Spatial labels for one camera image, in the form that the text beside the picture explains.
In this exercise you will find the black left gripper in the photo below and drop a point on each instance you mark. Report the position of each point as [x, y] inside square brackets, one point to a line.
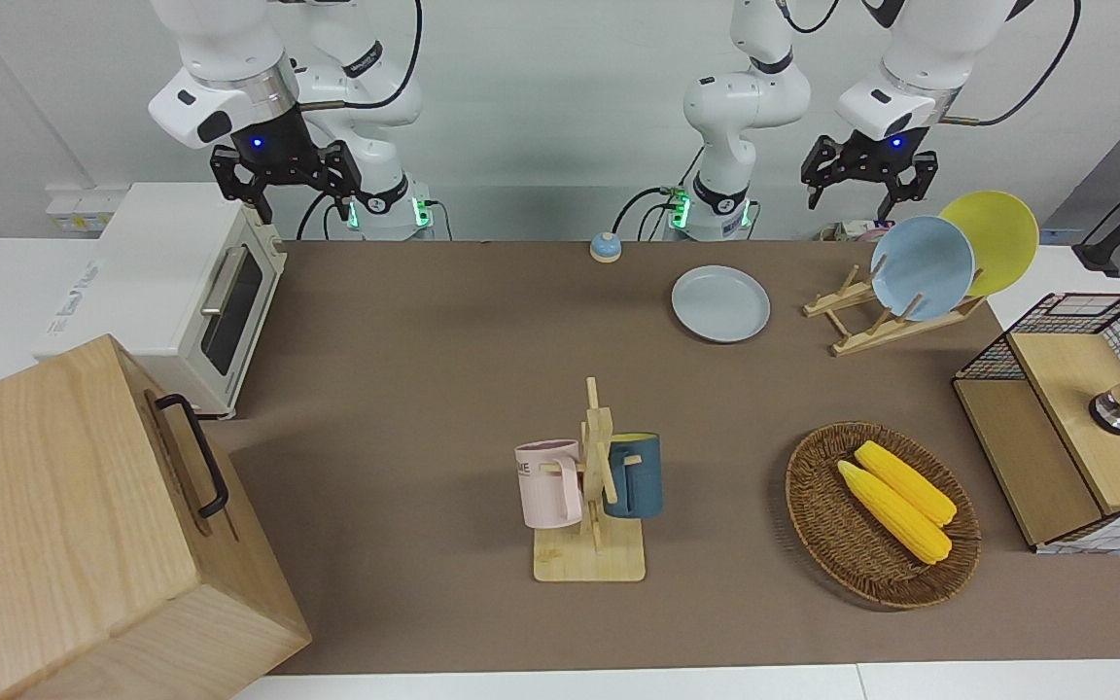
[881, 156]

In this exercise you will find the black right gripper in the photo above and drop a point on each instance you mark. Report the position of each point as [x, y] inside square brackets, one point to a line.
[283, 146]

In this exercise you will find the gray plate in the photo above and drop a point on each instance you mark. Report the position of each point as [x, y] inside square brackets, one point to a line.
[720, 303]

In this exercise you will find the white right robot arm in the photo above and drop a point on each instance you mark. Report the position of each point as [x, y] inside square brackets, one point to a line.
[229, 58]

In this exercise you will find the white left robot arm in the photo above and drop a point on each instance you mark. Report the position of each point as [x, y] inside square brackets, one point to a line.
[745, 107]

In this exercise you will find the light blue plate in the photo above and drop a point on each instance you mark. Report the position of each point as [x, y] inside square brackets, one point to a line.
[922, 267]

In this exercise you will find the yellow plate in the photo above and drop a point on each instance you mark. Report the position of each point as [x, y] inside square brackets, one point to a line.
[1002, 238]

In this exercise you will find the wooden plate rack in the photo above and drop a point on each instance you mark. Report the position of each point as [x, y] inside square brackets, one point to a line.
[871, 331]

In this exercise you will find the small printed box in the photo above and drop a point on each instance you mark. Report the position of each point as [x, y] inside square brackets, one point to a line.
[852, 231]

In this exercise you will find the white toaster oven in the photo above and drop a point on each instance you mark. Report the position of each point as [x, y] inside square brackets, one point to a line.
[161, 282]

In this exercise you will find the brown table mat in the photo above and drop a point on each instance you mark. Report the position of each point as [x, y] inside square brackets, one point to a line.
[424, 389]

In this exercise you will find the yellow corn cob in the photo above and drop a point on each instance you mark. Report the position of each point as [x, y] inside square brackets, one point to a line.
[905, 481]
[895, 515]

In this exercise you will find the brown wicker basket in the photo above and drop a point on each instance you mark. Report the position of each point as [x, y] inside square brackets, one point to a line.
[822, 515]

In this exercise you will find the dark blue mug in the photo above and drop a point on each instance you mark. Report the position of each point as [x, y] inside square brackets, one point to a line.
[640, 476]

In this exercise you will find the pink mug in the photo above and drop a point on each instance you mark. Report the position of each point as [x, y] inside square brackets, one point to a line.
[550, 486]

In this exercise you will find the wooden mug tree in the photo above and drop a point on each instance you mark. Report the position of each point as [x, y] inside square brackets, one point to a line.
[591, 554]

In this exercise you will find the white wall socket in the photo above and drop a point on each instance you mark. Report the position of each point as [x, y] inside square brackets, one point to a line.
[84, 209]

